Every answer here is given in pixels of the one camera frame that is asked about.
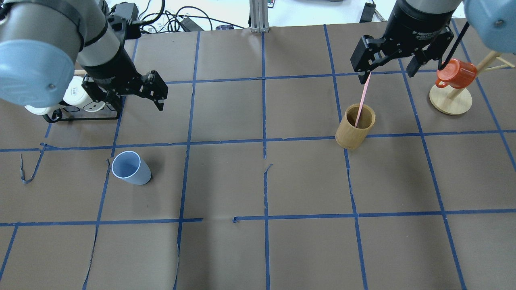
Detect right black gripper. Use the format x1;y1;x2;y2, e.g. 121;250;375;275
350;0;454;84

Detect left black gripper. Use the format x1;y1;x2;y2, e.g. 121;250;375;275
83;48;169;114

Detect pink chopstick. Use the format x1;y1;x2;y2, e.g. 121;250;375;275
354;74;371;128

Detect blue plastic cup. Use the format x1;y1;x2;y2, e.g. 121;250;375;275
111;151;152;185

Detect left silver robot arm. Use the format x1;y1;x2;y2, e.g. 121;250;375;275
1;0;168;111

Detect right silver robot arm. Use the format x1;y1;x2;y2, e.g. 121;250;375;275
350;0;516;84

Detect red mug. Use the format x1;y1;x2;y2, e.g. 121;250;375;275
435;58;478;89

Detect white mug far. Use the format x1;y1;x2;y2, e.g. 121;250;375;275
63;75;106;112

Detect white mug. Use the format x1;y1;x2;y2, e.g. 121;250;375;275
24;104;63;116
63;75;106;112

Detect small black power brick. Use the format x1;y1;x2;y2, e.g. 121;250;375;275
179;17;204;32

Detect white mug near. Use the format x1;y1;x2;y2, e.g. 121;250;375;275
24;104;63;116

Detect bamboo chopstick holder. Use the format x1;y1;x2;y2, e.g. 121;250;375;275
335;104;376;150

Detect black wire mug rack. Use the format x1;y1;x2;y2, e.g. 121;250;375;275
42;69;125;124

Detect aluminium frame post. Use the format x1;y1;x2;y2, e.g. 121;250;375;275
249;0;270;33

